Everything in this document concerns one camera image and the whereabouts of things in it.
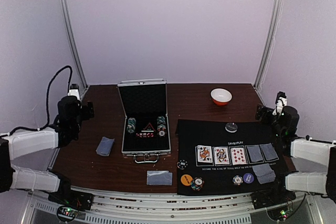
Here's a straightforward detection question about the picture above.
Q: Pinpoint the clear acrylic dealer button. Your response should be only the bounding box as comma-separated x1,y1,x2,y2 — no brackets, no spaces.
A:
225,122,238,133

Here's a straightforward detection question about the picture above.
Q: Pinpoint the blue playing card deck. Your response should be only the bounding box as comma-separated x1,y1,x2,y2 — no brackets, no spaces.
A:
96,137,115,156

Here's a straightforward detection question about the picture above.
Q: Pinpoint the community card face-down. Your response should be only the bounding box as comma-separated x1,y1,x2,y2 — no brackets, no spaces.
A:
247,145,263,163
260,143,278,161

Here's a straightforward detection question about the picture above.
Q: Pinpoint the face-up ten diamonds card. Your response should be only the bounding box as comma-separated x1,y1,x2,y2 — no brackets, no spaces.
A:
230,146,248,165

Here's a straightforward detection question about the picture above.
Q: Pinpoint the dealt card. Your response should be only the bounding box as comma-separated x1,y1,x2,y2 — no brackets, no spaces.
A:
146,170,169,186
252,164,274,177
257,173,276,184
159,172,173,186

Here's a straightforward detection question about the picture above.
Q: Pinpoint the face-up queen hearts card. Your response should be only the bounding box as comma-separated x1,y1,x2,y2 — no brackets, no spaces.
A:
213,146,230,165

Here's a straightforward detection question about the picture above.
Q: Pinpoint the purple small blind button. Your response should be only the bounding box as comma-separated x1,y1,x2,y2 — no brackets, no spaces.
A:
243,173,254,184

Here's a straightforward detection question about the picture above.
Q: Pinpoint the black 100 poker chip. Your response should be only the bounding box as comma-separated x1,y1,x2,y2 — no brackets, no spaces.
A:
177,159,188,170

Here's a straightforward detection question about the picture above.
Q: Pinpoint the orange big blind button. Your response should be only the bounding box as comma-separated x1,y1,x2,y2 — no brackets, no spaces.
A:
180,174,193,186

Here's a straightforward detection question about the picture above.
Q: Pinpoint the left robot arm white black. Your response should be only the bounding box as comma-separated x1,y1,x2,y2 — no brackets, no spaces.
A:
1,95,94,205

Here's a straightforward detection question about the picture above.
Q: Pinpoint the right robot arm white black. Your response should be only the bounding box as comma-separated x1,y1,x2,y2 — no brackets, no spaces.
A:
255,104,335,204

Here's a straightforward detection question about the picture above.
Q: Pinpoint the left chip stack in case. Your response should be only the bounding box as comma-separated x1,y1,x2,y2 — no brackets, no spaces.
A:
127,118,137,134

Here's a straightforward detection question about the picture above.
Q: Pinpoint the chip stack in case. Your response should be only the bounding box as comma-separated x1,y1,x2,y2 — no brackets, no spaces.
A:
127,118,137,134
157,116,167,137

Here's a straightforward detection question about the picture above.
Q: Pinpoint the orange white bowl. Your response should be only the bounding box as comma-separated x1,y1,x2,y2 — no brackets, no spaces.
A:
211,88,232,106

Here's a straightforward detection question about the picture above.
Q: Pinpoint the red dice row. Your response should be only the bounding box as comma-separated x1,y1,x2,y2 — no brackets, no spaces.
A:
136,132,154,138

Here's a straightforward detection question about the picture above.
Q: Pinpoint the aluminium poker case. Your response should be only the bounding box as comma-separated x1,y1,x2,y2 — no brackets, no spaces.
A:
117,79,171,164

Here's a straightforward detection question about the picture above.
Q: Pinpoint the black triangular all-in button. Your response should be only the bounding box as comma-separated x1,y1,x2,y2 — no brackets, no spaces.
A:
141,123,155,133

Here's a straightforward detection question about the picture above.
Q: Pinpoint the black poker mat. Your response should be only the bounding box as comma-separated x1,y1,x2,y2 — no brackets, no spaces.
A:
176,120,288,196

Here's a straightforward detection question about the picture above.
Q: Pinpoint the right chip stack in case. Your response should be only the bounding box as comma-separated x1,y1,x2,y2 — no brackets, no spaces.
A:
157,116,167,137

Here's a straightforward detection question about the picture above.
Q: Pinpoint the right round circuit board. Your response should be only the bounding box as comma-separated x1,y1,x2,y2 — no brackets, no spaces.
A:
267,206,295,222

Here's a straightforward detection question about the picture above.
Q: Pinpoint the round circuit board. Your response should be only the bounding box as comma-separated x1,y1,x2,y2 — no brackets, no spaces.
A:
267,206,295,222
56,206,79,222

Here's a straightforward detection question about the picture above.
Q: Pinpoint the left round circuit board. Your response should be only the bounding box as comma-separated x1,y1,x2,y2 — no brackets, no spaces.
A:
56,206,79,222

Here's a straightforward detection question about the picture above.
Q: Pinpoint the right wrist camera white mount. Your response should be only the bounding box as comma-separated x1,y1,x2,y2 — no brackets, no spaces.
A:
272,91,288,116

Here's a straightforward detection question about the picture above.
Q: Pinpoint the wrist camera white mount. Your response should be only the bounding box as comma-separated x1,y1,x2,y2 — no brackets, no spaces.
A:
272,91,288,116
67,83,80,100

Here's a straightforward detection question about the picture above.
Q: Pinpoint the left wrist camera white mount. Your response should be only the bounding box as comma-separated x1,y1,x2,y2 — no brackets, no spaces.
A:
67,83,80,100

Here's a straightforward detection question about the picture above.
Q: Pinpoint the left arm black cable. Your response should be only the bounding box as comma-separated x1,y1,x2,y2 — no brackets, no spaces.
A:
7,66,73,135

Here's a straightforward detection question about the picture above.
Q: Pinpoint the front aluminium rail base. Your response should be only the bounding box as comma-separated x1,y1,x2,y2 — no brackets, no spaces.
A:
22,178,325,224

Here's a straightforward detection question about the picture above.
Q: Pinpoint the right aluminium frame post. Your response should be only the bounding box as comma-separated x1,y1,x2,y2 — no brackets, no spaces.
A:
254,0,284,91

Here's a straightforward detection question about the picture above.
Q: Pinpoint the aluminium frame post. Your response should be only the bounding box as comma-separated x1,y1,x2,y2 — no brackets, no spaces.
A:
254,0,284,91
60,0,88,90

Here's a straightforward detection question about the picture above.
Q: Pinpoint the left aluminium frame post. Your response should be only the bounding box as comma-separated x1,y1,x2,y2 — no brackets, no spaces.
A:
60,0,88,90

